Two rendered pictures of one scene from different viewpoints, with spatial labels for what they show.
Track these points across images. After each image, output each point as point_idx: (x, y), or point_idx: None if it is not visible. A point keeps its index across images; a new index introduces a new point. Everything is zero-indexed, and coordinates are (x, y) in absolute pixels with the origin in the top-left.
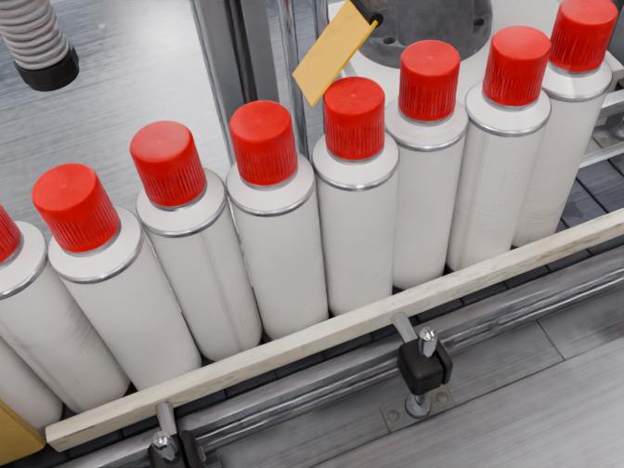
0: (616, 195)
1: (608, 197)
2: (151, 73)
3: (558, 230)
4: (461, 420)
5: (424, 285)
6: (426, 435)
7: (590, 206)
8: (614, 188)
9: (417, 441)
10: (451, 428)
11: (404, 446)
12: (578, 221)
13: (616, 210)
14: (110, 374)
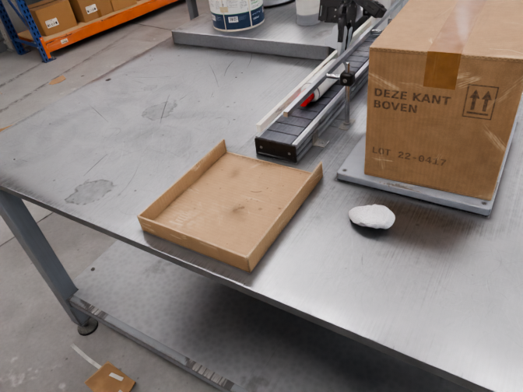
0: (367, 43)
1: (369, 43)
2: None
3: (371, 36)
4: (356, 18)
5: None
6: (359, 15)
7: (370, 40)
8: (370, 44)
9: (359, 15)
10: (356, 17)
11: (360, 14)
12: (370, 38)
13: (365, 42)
14: None
